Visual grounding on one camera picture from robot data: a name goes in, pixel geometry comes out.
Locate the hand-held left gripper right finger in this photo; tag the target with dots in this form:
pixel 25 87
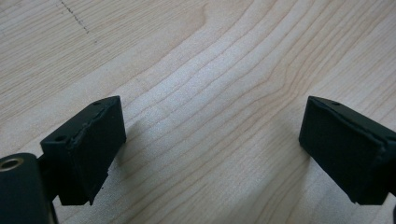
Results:
pixel 345 149

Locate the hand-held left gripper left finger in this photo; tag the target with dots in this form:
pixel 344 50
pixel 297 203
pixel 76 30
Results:
pixel 90 149

